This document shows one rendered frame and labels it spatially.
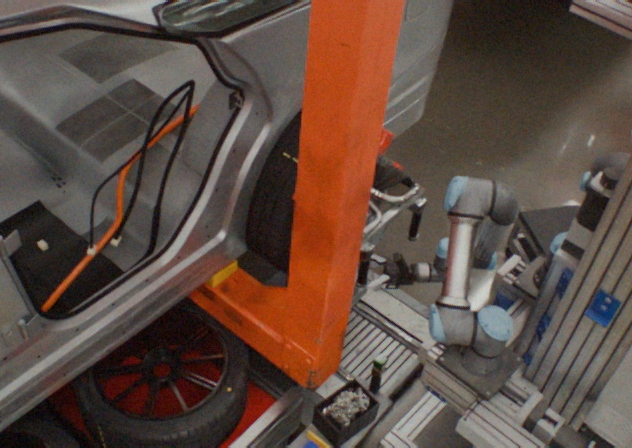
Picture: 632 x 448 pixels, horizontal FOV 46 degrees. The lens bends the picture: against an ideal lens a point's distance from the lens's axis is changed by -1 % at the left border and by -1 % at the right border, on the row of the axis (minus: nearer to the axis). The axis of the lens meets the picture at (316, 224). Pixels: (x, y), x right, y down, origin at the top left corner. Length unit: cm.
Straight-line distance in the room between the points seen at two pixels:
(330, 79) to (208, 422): 140
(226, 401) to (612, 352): 133
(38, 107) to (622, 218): 225
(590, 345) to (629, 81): 366
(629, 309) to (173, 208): 154
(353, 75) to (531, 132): 336
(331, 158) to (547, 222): 211
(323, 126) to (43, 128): 153
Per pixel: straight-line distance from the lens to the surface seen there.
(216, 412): 279
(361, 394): 280
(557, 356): 263
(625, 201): 217
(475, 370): 259
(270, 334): 277
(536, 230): 388
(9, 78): 345
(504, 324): 248
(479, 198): 243
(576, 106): 548
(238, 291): 289
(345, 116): 190
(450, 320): 244
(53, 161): 323
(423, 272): 282
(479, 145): 486
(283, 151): 277
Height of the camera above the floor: 290
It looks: 45 degrees down
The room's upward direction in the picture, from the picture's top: 6 degrees clockwise
